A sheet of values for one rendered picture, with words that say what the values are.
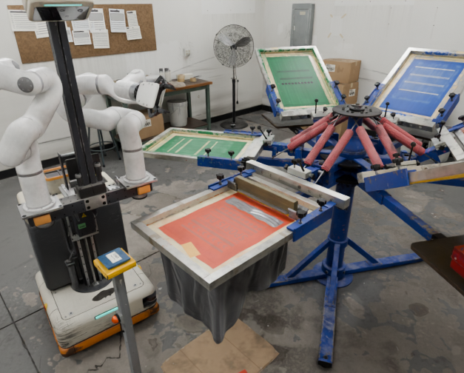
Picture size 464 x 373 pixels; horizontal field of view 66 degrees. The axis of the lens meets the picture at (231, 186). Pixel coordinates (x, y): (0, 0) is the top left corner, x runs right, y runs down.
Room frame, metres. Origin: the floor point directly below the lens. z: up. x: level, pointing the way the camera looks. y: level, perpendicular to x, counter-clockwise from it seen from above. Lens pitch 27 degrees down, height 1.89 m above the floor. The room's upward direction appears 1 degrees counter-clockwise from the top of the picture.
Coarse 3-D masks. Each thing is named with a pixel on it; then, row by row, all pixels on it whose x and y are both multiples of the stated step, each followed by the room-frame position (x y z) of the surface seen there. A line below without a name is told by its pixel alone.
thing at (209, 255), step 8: (264, 208) 1.61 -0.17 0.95; (280, 216) 1.52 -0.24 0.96; (288, 216) 1.52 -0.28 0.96; (280, 224) 1.45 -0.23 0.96; (264, 232) 1.38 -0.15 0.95; (272, 232) 1.38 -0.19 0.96; (200, 240) 1.33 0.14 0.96; (248, 240) 1.32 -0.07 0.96; (256, 240) 1.32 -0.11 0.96; (200, 248) 1.27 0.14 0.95; (208, 248) 1.27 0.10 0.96; (232, 248) 1.27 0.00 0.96; (240, 248) 1.26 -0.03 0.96; (200, 256) 1.21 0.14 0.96; (208, 256) 1.21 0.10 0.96; (216, 256) 1.21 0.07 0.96; (224, 256) 1.21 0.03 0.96; (232, 256) 1.21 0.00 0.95; (208, 264) 1.16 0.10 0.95; (216, 264) 1.16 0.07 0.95
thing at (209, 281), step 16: (208, 192) 1.72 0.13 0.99; (288, 192) 1.71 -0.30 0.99; (176, 208) 1.57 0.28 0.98; (144, 224) 1.41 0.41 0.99; (160, 240) 1.28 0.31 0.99; (272, 240) 1.27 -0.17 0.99; (288, 240) 1.31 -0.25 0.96; (176, 256) 1.17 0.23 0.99; (256, 256) 1.17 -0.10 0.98; (192, 272) 1.08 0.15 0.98; (208, 272) 1.07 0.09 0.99; (224, 272) 1.07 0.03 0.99; (208, 288) 1.01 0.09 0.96
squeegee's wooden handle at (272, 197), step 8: (240, 176) 1.77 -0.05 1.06; (240, 184) 1.75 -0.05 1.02; (248, 184) 1.70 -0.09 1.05; (256, 184) 1.67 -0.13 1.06; (248, 192) 1.70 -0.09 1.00; (256, 192) 1.66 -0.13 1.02; (264, 192) 1.62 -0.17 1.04; (272, 192) 1.58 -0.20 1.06; (264, 200) 1.61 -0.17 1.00; (272, 200) 1.57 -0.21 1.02; (280, 200) 1.54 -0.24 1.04; (288, 200) 1.50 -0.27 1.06; (280, 208) 1.53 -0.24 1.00; (296, 208) 1.49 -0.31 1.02
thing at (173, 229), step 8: (224, 200) 1.70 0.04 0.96; (248, 200) 1.69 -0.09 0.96; (208, 208) 1.61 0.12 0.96; (216, 208) 1.61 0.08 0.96; (184, 216) 1.53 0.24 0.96; (192, 216) 1.53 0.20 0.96; (168, 224) 1.46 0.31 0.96; (176, 224) 1.46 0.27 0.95; (168, 232) 1.39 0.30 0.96; (176, 232) 1.39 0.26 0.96; (184, 232) 1.39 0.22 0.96; (176, 240) 1.33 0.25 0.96; (184, 240) 1.33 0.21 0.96; (192, 240) 1.33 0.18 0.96
